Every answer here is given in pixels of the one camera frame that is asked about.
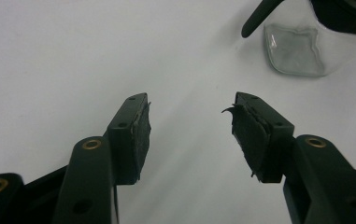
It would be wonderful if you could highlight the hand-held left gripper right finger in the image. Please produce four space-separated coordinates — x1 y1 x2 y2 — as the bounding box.
221 91 356 224

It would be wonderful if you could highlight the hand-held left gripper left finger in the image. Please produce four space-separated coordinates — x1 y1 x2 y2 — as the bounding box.
52 92 152 224

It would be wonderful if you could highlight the clear plastic packet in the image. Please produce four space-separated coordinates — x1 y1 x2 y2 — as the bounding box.
263 23 327 77

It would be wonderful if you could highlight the black handle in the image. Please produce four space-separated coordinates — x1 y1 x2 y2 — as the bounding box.
240 0 286 39

